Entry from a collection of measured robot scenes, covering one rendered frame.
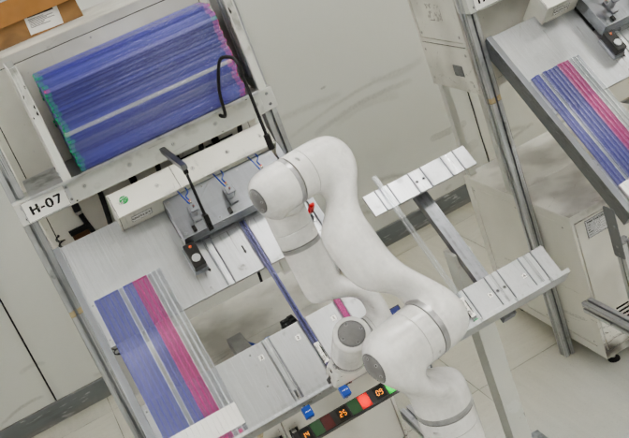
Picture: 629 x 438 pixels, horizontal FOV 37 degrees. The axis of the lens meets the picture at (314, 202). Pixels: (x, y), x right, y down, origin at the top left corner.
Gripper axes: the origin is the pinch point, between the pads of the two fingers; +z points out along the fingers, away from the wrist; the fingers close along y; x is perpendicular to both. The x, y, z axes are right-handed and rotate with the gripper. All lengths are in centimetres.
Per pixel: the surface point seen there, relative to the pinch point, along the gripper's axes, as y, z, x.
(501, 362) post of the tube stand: 49, 39, -10
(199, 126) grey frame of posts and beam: 1, -4, 81
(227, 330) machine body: -12, 68, 49
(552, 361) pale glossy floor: 87, 99, -9
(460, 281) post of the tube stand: 45.5, 16.8, 11.4
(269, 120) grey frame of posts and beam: 21, 4, 78
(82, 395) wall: -70, 191, 99
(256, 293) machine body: 4, 78, 60
